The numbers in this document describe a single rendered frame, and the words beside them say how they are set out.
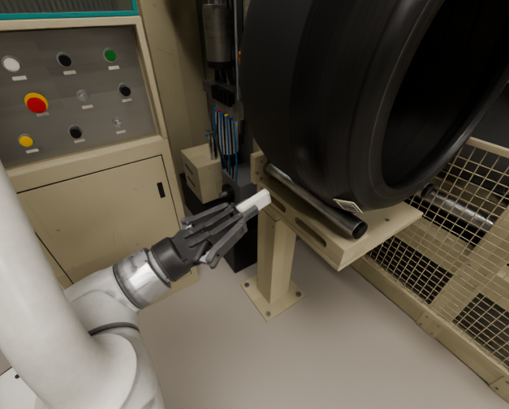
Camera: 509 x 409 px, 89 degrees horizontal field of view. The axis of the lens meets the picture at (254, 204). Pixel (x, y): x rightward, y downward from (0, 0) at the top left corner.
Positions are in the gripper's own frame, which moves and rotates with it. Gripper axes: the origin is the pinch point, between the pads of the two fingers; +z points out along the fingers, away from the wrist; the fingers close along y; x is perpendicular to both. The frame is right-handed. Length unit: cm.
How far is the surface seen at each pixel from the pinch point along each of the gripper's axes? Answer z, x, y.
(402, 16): 19.5, -25.8, -11.9
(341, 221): 16.6, 13.4, -7.1
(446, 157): 45.5, 10.0, -12.1
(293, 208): 13.1, 17.3, 6.5
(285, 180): 16.4, 13.5, 13.4
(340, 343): 17, 108, -9
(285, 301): 9, 104, 22
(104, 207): -34, 22, 61
